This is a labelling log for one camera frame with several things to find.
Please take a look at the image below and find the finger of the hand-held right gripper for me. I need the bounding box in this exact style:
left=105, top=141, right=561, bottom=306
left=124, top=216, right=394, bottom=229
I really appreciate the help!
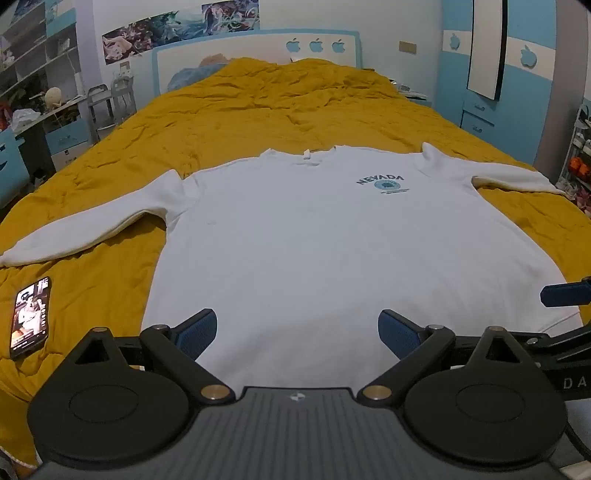
left=540, top=276, right=591, bottom=308
left=524, top=323, right=591, bottom=371

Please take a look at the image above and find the white long-sleeve sweatshirt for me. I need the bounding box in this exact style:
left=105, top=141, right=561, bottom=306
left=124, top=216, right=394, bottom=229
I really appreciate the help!
left=0, top=142, right=581, bottom=392

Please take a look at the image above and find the grey chair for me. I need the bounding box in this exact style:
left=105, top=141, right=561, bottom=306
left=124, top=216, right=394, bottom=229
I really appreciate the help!
left=87, top=85, right=117, bottom=141
left=111, top=74, right=138, bottom=118

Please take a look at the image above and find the black-framed mirror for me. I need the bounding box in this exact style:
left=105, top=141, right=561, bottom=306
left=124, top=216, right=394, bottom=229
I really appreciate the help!
left=466, top=0, right=509, bottom=101

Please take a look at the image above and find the mustard yellow blanket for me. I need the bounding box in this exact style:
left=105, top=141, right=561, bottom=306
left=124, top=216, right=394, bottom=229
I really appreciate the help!
left=0, top=58, right=591, bottom=468

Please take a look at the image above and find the white wall shelf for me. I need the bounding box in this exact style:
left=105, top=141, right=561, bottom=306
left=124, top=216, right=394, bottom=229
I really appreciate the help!
left=0, top=18, right=80, bottom=95

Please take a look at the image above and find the blue wardrobe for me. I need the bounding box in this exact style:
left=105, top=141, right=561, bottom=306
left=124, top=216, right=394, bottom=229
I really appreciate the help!
left=438, top=0, right=591, bottom=172

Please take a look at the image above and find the black smartphone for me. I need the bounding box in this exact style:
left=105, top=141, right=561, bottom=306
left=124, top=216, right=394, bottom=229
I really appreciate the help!
left=9, top=276, right=52, bottom=361

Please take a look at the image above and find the white plastic bag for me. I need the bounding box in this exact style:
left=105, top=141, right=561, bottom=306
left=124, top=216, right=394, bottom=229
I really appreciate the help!
left=11, top=109, right=42, bottom=133

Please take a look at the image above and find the blue pillow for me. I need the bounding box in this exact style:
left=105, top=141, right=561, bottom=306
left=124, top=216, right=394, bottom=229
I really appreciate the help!
left=167, top=62, right=228, bottom=91

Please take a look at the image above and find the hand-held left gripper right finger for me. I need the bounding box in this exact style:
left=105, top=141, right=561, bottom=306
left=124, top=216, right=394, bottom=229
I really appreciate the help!
left=356, top=309, right=528, bottom=407

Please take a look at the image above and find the white and blue headboard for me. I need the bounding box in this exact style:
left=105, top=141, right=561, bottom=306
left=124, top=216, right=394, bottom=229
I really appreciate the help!
left=152, top=30, right=362, bottom=93

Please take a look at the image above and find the white storage rack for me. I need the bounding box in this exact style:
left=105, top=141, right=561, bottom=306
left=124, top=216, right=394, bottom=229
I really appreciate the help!
left=556, top=102, right=591, bottom=220

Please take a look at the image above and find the bedside nightstand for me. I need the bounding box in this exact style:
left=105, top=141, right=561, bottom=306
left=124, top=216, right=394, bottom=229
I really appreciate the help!
left=394, top=79, right=433, bottom=108

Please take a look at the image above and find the anime wall poster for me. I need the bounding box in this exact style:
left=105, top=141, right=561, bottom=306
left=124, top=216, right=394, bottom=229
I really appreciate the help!
left=201, top=0, right=260, bottom=34
left=102, top=25, right=154, bottom=66
left=139, top=10, right=205, bottom=48

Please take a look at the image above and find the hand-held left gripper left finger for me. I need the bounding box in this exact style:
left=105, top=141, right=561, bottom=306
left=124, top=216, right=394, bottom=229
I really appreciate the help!
left=69, top=308, right=237, bottom=407

